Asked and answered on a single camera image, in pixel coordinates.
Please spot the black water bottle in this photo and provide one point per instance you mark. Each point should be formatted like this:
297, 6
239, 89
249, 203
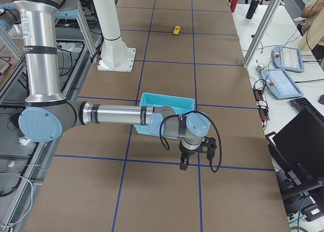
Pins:
252, 8

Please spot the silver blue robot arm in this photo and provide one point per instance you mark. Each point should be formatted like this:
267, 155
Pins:
48, 113

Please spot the person in beige clothing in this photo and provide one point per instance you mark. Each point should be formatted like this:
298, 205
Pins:
312, 29

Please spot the black laptop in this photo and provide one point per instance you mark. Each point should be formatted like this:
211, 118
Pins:
298, 147

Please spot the upper teach pendant tablet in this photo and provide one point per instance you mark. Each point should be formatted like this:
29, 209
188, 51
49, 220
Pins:
288, 58

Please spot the black keyboard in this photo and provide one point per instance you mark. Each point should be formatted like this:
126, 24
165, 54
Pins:
302, 103

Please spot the white pedestal column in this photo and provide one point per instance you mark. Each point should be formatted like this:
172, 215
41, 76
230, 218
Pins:
115, 55

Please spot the teach pendant tablet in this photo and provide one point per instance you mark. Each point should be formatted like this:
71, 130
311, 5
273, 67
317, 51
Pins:
288, 58
280, 84

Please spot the lower teach pendant tablet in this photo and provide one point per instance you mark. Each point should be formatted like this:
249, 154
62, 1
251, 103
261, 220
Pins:
280, 84

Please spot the light blue plastic bin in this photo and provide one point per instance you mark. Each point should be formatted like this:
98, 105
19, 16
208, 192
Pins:
178, 104

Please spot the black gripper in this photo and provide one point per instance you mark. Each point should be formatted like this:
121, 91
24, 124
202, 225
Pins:
186, 152

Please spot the aluminium frame post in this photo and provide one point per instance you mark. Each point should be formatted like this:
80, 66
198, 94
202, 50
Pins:
269, 13

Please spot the orange circuit board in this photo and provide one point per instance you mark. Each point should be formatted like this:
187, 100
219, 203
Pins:
262, 105

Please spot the yellow beetle toy car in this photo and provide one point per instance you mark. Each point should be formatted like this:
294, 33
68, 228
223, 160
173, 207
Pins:
176, 30

